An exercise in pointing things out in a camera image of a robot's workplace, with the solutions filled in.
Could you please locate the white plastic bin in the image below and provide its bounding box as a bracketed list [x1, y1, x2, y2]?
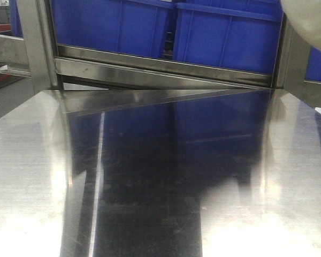
[280, 0, 321, 51]

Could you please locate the blue crate centre left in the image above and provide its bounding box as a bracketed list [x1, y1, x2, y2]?
[51, 1, 174, 58]

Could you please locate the blue crate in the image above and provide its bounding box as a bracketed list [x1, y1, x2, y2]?
[305, 47, 321, 82]
[9, 0, 23, 37]
[51, 1, 174, 58]
[172, 1, 283, 74]

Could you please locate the blue crate centre right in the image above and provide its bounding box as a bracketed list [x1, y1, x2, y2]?
[172, 1, 283, 74]

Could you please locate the blue crate far right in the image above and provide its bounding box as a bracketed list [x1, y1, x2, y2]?
[305, 47, 321, 82]

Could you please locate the blue crate far left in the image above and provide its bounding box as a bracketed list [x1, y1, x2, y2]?
[9, 0, 23, 37]

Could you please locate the stainless steel shelf frame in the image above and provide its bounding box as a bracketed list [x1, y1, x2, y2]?
[0, 0, 321, 93]

